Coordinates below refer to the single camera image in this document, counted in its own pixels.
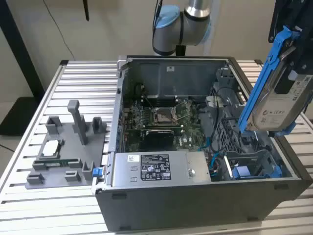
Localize black graphics card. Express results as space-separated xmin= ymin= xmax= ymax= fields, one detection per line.
xmin=127 ymin=124 xmax=184 ymax=151

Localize silver CPU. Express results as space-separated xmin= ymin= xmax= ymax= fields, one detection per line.
xmin=42 ymin=140 xmax=61 ymax=157

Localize black RAM slots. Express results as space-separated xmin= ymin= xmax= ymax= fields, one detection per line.
xmin=142 ymin=95 xmax=179 ymax=108

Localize grey parts rack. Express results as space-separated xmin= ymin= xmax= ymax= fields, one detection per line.
xmin=25 ymin=99 xmax=107 ymax=190

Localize black stand with base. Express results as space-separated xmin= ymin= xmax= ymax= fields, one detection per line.
xmin=0 ymin=0 xmax=46 ymax=137

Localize CPU socket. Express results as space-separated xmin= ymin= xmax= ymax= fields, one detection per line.
xmin=151 ymin=106 xmax=178 ymax=126

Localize thin black wall cable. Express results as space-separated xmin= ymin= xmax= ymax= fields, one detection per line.
xmin=43 ymin=0 xmax=77 ymax=61

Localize black open PC case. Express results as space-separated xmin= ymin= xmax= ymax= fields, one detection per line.
xmin=91 ymin=55 xmax=313 ymax=232

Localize grey disk bay cage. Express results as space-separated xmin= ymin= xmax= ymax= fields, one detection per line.
xmin=200 ymin=67 xmax=272 ymax=159

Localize silver power supply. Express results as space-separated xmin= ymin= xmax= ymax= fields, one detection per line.
xmin=111 ymin=151 xmax=212 ymax=185

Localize blue wire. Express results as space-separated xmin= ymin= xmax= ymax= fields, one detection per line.
xmin=199 ymin=137 xmax=226 ymax=177

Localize black antenna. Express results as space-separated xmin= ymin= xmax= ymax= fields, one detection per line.
xmin=82 ymin=0 xmax=91 ymax=23

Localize green motherboard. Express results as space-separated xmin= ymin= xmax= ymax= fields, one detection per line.
xmin=121 ymin=96 xmax=209 ymax=154

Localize green RAM stick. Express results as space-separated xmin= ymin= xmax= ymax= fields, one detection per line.
xmin=45 ymin=159 xmax=75 ymax=166

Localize metal locking lever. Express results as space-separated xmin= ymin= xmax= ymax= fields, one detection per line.
xmin=144 ymin=95 xmax=156 ymax=109

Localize long black wire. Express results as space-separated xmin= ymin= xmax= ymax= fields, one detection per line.
xmin=210 ymin=87 xmax=245 ymax=154

